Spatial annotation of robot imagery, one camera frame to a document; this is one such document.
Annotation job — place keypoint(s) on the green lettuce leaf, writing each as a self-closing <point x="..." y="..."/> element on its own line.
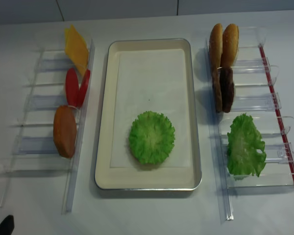
<point x="151" y="138"/>
<point x="245" y="150"/>

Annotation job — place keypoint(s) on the red tomato slice right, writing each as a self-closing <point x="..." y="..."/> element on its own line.
<point x="83" y="89"/>

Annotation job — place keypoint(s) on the red tomato slice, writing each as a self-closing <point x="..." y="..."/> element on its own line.
<point x="71" y="87"/>
<point x="83" y="89"/>

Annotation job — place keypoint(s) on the red tomato slice left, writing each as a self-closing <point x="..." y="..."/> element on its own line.
<point x="71" y="87"/>

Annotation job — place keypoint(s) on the dark brown meat patty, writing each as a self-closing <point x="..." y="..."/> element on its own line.
<point x="227" y="88"/>

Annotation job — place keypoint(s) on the yellow cheese slice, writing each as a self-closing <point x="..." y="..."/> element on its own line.
<point x="76" y="49"/>

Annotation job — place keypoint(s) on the green lettuce leaf in rack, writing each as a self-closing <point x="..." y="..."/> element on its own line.
<point x="245" y="150"/>

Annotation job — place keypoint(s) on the cream metal tray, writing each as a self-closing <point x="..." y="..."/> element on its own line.
<point x="148" y="75"/>

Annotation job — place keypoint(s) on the orange bun bottom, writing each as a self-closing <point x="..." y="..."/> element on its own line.
<point x="64" y="131"/>

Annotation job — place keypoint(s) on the sesame bun half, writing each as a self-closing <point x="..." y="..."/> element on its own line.
<point x="215" y="47"/>

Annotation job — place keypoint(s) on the clear acrylic right rack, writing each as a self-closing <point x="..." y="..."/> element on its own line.
<point x="256" y="97"/>

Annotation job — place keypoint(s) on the clear acrylic rack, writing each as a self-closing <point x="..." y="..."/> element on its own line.
<point x="34" y="152"/>
<point x="256" y="97"/>

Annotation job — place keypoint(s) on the golden bun half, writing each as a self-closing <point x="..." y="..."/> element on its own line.
<point x="230" y="40"/>

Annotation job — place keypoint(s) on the clear acrylic left rack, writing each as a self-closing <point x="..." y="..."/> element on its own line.
<point x="34" y="152"/>

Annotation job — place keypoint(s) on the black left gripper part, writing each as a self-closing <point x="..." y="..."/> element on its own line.
<point x="7" y="225"/>

